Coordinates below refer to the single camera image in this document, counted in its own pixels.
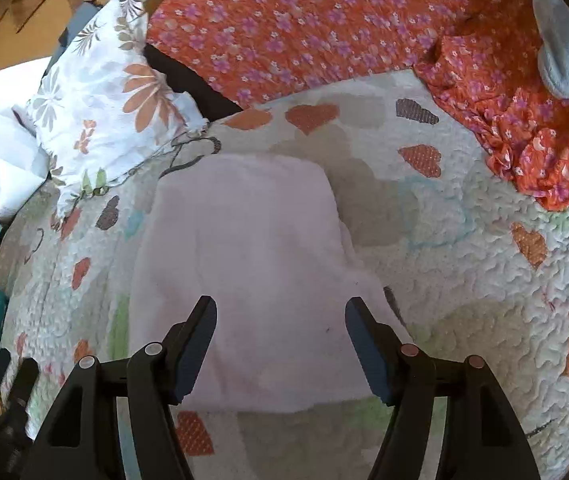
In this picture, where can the wooden staircase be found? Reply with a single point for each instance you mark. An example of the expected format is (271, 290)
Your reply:
(39, 15)

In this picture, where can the quilted heart print blanket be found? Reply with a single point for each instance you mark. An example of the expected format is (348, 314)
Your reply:
(439, 270)

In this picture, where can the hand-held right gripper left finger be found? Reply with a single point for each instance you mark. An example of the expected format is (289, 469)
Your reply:
(192, 360)

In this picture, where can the white floral pillow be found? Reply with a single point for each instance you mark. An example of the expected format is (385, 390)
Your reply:
(109, 110)

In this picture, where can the pale pink garment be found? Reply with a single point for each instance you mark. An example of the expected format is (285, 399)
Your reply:
(264, 260)

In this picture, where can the white plastic bag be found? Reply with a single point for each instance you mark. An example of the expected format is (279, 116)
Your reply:
(4, 170)

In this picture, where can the orange floral cloth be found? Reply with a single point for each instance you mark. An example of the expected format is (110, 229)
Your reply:
(314, 20)

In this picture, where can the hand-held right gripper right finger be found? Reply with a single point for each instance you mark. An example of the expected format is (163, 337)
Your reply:
(369, 355)

